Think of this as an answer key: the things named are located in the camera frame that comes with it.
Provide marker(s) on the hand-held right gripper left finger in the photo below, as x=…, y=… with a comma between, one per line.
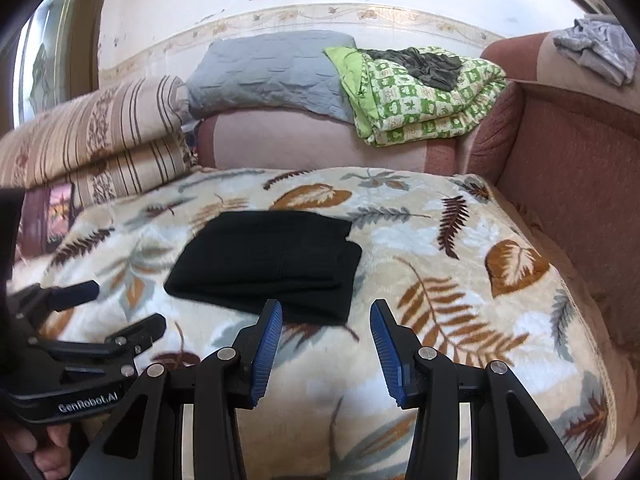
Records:
x=265, y=345

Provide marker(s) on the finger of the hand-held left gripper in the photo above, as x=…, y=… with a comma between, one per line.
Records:
x=75, y=294
x=140, y=330

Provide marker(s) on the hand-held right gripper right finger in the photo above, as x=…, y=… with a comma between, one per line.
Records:
x=387, y=350

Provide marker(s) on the black pants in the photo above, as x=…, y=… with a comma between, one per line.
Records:
x=260, y=260

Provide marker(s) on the person's left hand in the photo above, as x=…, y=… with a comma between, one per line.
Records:
x=20, y=442

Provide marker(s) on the dark red picture box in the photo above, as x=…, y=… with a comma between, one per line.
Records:
x=57, y=210

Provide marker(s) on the leaf print plush blanket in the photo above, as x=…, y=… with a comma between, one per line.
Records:
x=450, y=240

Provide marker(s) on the striped beige folded quilt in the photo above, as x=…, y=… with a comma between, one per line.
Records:
x=100, y=135

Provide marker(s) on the wooden framed door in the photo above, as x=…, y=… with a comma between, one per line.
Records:
x=55, y=60

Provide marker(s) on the green patterned quilt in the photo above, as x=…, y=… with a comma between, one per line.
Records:
x=425, y=115

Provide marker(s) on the pink fabric sofa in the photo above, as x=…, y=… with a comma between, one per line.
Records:
x=575, y=160

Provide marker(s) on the grey quilted blanket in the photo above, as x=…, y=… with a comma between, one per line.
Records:
x=260, y=75

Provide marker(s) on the dark olive garment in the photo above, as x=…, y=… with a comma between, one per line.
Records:
x=425, y=67

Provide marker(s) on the light grey garment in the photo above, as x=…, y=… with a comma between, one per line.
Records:
x=595, y=47

